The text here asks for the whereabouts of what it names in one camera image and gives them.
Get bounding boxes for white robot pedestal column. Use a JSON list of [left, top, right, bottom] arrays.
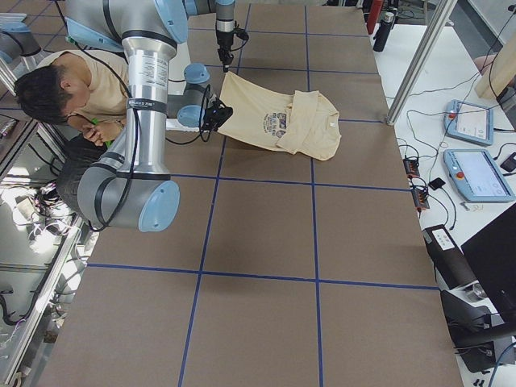
[[166, 43, 193, 131]]

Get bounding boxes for far blue teach pendant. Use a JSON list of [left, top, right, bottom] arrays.
[[443, 99, 494, 146]]

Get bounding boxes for blue teach pendant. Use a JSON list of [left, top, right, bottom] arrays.
[[443, 149, 515, 203], [443, 99, 494, 146]]

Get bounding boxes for black orange electronics module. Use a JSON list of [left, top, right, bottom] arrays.
[[402, 157, 430, 213]]

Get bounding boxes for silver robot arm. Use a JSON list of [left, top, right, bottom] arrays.
[[183, 0, 236, 73], [66, 1, 235, 232]]

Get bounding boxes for black monitor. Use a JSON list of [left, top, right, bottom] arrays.
[[461, 206, 515, 322]]

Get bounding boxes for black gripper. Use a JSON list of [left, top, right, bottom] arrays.
[[216, 30, 234, 73]]

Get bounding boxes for near blue teach pendant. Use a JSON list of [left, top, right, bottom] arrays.
[[443, 149, 515, 203]]

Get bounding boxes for cream long-sleeve printed shirt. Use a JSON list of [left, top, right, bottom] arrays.
[[218, 73, 341, 161]]

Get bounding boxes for aluminium frame post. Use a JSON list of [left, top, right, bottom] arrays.
[[385, 0, 457, 126]]

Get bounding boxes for green handled screwdriver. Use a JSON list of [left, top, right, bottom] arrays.
[[90, 116, 114, 148]]

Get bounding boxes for black box with label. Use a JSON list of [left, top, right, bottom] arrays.
[[422, 225, 477, 289]]

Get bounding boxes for seated person in beige shirt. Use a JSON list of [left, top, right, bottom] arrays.
[[15, 50, 128, 213]]

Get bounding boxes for black water bottle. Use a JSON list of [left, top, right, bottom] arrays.
[[372, 12, 396, 52]]

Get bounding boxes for red bottle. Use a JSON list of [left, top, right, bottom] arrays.
[[366, 0, 384, 35]]

